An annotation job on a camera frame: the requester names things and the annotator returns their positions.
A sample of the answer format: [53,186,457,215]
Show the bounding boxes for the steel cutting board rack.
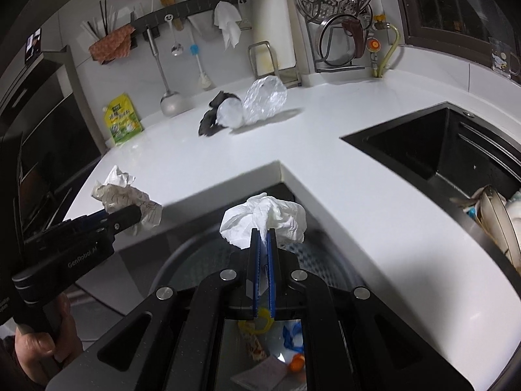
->
[248,41,303,88]

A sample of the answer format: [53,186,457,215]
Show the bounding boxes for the yellow plastic lid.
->
[238,307,275,335]

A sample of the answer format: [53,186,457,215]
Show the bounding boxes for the white tissue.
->
[219,193,307,250]

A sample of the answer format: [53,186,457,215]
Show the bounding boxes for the glass mug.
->
[488,37,520,79]

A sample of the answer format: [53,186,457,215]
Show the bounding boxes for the orange hanging rag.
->
[89,24,135,65]

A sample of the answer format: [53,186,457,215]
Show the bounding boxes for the black wall hook rail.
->
[131,0,246,50]

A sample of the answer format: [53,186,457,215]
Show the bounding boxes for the glass pot lid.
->
[315,13,366,67]

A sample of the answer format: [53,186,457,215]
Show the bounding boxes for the white hanging cloth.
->
[214,1,242,50]

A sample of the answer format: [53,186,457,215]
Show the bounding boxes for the dishes in sink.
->
[449,185,520,273]

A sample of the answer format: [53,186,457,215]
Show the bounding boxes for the black oven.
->
[1,47,107,238]

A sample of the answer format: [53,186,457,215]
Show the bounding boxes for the steel lid rack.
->
[295,0,373,72]

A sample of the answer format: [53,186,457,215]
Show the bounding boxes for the steel spatula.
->
[146,26,190,117]

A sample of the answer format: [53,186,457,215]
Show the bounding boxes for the white cutting board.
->
[252,0,297,71]

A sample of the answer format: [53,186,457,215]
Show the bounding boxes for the yellow detergent pouch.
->
[103,94,144,145]

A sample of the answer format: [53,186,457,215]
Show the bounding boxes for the blue white bottle brush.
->
[190,43,214,91]

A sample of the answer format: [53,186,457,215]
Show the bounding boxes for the yellow gas hose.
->
[372,13,402,80]

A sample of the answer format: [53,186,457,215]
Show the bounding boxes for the clear plastic bag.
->
[216,75,288,130]

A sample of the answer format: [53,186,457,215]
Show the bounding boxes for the black kitchen sink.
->
[341,100,521,277]

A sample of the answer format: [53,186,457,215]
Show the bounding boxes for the orange peel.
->
[288,353,305,373]

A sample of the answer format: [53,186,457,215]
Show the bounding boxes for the left hand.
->
[15,293,83,386]

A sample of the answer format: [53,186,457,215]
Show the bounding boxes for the dark grey cloth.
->
[198,91,238,137]

